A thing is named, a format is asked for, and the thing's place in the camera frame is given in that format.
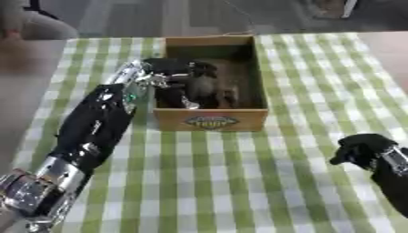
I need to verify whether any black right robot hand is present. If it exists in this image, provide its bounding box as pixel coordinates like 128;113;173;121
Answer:
328;133;399;171

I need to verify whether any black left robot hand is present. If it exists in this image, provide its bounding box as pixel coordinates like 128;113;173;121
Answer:
141;57;220;110

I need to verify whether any tan cardboard box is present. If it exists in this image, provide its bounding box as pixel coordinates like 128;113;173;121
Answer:
151;34;271;133

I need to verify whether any person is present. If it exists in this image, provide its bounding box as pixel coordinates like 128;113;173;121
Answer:
0;0;82;42

